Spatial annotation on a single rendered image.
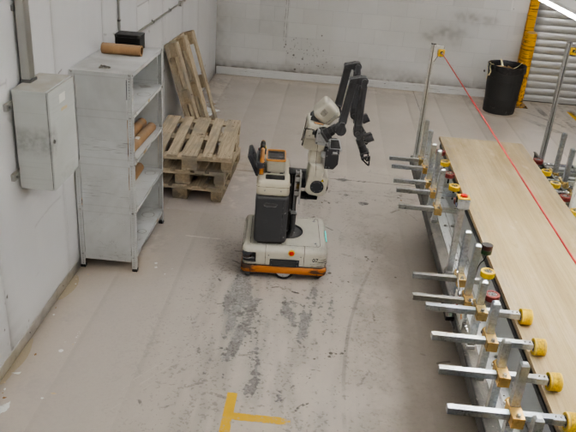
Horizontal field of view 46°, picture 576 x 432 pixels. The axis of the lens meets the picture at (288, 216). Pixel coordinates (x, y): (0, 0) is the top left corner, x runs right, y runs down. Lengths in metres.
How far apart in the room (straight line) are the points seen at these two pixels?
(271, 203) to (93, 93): 1.49
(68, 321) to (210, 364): 1.08
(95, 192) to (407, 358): 2.54
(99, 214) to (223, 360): 1.55
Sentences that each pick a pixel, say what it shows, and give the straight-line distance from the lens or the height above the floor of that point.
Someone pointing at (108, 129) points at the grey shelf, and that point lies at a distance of 5.03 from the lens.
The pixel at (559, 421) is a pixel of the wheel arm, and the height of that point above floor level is 0.96.
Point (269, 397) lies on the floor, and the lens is 4.26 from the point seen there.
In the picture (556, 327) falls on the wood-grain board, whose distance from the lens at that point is 3.69.
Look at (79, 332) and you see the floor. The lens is 4.84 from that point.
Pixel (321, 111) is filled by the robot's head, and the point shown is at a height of 1.32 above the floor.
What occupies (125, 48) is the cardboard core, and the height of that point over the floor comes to 1.61.
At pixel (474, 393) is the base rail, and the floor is 0.70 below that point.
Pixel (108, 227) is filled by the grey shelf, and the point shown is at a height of 0.37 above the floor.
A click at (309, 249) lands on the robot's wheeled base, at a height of 0.28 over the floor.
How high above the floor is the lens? 2.76
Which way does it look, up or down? 25 degrees down
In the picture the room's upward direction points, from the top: 5 degrees clockwise
